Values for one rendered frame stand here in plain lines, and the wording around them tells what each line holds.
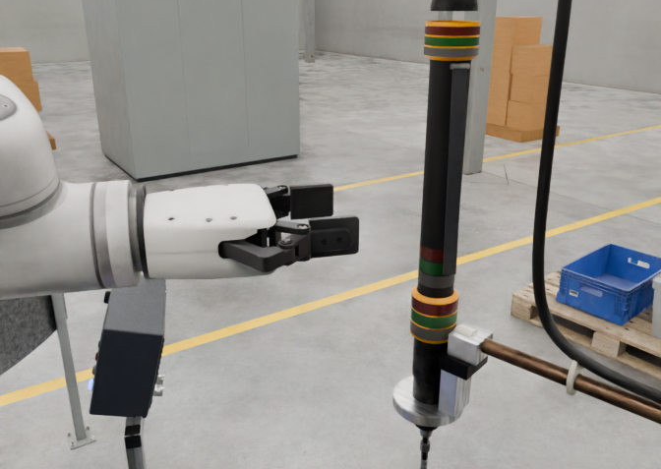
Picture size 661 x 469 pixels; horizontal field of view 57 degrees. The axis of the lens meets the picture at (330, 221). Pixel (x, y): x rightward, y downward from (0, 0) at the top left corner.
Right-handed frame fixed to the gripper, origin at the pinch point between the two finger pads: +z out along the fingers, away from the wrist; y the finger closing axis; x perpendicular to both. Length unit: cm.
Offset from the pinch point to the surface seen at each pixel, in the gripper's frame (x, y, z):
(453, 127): 7.6, 2.0, 9.7
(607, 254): -141, -256, 241
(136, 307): -42, -66, -24
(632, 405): -11.3, 15.4, 19.9
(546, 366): -11.1, 9.6, 16.1
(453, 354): -13.0, 3.7, 10.6
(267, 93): -96, -645, 78
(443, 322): -10.4, 2.3, 10.0
